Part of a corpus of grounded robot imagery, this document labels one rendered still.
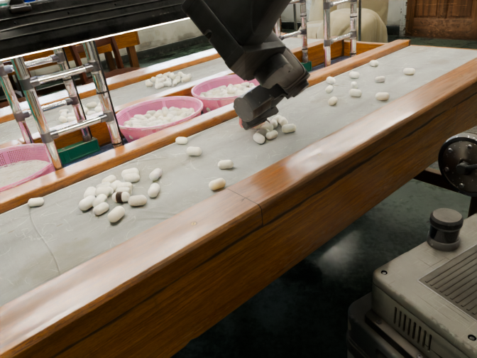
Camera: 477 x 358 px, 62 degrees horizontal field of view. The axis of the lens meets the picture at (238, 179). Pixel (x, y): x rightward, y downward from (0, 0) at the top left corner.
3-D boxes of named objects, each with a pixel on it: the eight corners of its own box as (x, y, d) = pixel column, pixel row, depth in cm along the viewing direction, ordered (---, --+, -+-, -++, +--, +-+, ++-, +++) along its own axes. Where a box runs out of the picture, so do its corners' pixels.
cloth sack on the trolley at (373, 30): (392, 46, 384) (395, 4, 365) (345, 65, 345) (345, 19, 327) (344, 42, 423) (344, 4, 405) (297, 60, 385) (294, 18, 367)
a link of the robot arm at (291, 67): (292, 55, 43) (230, -21, 43) (253, 91, 45) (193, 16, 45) (317, 83, 84) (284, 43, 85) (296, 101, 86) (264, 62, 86)
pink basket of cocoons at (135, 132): (223, 126, 127) (219, 97, 122) (173, 164, 107) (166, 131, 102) (158, 121, 139) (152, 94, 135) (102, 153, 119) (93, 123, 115)
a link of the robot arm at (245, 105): (313, 81, 82) (287, 48, 82) (277, 105, 76) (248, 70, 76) (284, 109, 92) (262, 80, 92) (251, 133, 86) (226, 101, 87)
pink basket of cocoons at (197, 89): (289, 106, 135) (287, 79, 131) (228, 133, 121) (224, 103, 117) (238, 95, 154) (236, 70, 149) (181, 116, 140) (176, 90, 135)
